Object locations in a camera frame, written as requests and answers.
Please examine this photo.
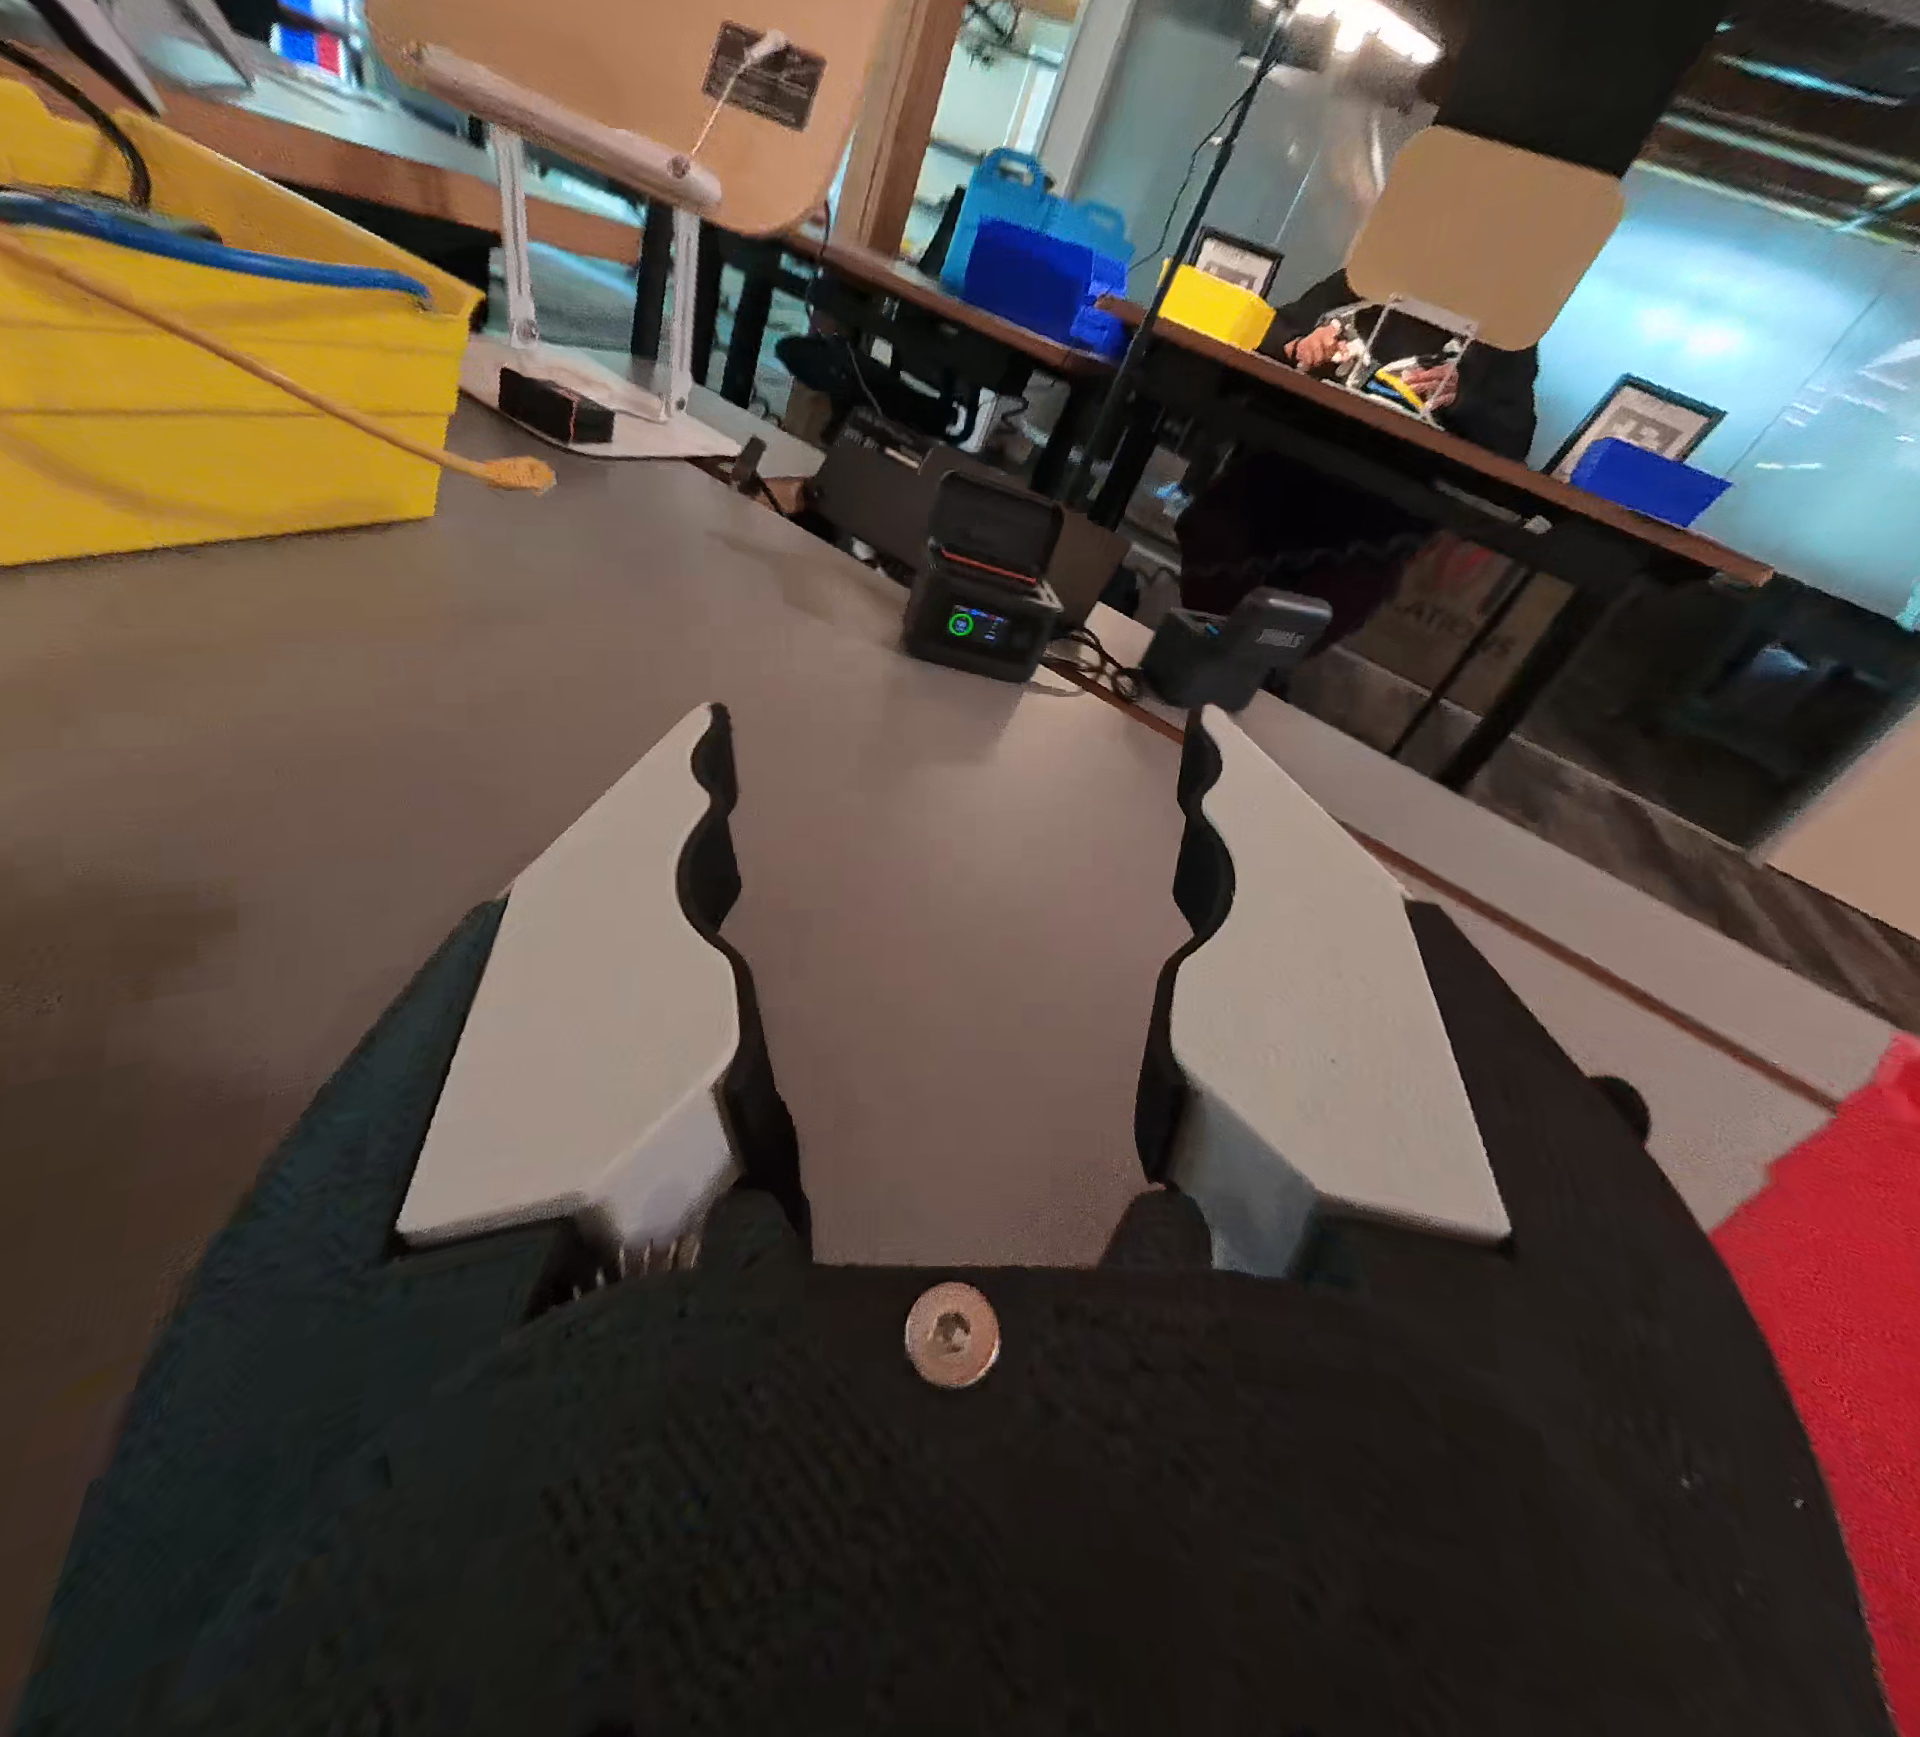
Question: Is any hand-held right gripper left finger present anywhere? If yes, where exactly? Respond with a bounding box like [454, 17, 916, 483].
[395, 702, 815, 1263]

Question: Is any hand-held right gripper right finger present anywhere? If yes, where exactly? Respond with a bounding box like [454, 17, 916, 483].
[1132, 705, 1514, 1280]

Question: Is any yellow ethernet cable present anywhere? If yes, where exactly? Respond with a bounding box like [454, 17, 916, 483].
[0, 224, 560, 498]

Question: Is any red plastic bin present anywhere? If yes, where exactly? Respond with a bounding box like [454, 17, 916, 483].
[1707, 1031, 1920, 1737]

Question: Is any yellow plastic bin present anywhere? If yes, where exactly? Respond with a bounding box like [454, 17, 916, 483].
[0, 75, 487, 570]
[1157, 261, 1282, 352]

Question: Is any blue ethernet cable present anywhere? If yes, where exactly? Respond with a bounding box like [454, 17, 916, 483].
[0, 185, 439, 310]

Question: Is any dark grey charger box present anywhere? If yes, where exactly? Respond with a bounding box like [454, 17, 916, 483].
[1140, 585, 1338, 714]

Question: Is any cardboard box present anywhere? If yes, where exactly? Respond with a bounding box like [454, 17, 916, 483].
[1342, 535, 1569, 719]

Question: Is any black charging case with display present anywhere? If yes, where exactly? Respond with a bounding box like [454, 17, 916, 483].
[898, 466, 1071, 686]

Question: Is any brown-top desk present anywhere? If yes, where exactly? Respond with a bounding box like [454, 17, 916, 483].
[149, 65, 650, 268]
[779, 224, 1125, 484]
[1092, 289, 1780, 797]

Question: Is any black equipment box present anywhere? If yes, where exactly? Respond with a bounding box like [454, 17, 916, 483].
[815, 404, 1134, 636]

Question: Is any blue plastic bin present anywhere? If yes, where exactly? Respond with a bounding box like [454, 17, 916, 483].
[1564, 432, 1739, 531]

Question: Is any framed tag marker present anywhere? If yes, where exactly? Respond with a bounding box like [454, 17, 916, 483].
[1187, 223, 1290, 302]
[1543, 373, 1729, 489]

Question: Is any stack of blue bins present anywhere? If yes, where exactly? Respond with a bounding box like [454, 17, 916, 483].
[960, 217, 1137, 361]

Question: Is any blue carry case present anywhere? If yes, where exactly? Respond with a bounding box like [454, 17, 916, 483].
[942, 148, 1137, 268]

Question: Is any black panel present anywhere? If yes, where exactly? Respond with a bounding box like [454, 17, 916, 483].
[1438, 0, 1749, 182]

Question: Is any studio light on stand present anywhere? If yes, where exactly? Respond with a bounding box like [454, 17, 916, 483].
[1088, 0, 1451, 524]

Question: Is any black charger cable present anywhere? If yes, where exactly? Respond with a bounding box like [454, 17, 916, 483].
[1042, 624, 1189, 720]

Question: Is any wooden post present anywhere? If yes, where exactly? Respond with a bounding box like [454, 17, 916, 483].
[831, 0, 1026, 257]

